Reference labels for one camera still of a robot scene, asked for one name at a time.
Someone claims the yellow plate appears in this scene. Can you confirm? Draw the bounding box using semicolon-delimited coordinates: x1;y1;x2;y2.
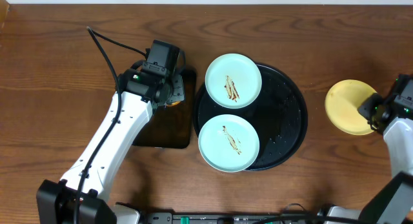
325;79;376;136

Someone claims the orange green sponge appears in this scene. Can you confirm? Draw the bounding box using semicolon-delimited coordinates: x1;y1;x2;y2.
165;101;181;107

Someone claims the mint green plate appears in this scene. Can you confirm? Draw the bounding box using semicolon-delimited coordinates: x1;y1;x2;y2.
198;114;260;172
205;54;262;109

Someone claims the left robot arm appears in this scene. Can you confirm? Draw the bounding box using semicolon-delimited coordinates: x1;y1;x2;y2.
36;40;185;223

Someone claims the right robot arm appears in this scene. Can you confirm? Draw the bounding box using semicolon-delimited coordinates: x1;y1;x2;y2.
358;74;412;223

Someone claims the black rectangular water tray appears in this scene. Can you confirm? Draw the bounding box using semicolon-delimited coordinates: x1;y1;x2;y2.
133;66;197;149

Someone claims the black round tray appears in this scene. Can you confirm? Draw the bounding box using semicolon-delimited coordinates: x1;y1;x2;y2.
192;64;308;171

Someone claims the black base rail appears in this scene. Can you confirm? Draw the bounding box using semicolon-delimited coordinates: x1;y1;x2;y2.
141;211;327;224

